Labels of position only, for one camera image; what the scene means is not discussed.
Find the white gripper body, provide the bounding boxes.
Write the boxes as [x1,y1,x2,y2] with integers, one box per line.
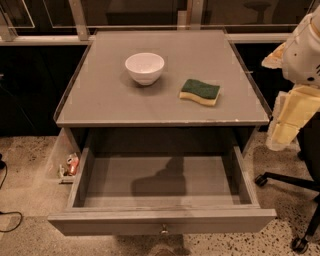
[282,6,320,86]

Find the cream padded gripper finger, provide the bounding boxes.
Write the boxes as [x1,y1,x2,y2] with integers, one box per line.
[262,43,286,69]
[266,85,320,151]

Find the grey top drawer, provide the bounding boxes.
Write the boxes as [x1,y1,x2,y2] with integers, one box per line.
[49,129,276,236]

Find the grey drawer cabinet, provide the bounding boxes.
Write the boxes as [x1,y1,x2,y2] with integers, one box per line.
[53,29,274,158]

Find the metal drawer knob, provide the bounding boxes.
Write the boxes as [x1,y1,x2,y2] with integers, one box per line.
[160,224,169,235]

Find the black office chair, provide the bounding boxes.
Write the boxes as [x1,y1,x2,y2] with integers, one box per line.
[254,112,320,254]

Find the green yellow sponge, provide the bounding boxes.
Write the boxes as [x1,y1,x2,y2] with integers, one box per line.
[179,79,220,106]

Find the white ceramic bowl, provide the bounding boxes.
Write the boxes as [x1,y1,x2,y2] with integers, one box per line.
[125,53,165,86]

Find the clear plastic side bin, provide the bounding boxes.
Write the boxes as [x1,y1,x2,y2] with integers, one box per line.
[45,128,81,184]

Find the metal window frame rail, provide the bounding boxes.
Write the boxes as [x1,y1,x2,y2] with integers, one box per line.
[0,0,320,47]

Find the black floor cable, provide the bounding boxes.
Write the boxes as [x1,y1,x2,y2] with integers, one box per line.
[0,153,24,234]

